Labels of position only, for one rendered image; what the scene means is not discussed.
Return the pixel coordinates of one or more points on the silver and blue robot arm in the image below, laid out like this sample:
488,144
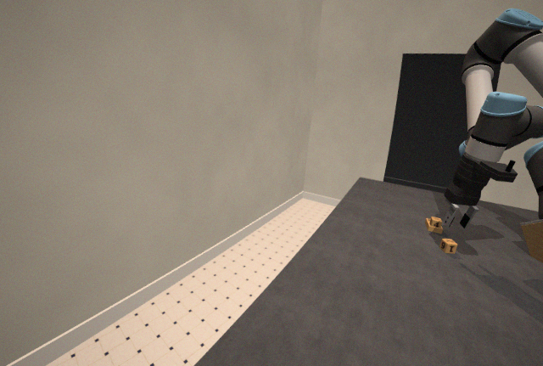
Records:
514,38

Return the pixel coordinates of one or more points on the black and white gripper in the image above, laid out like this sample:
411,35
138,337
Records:
476,167

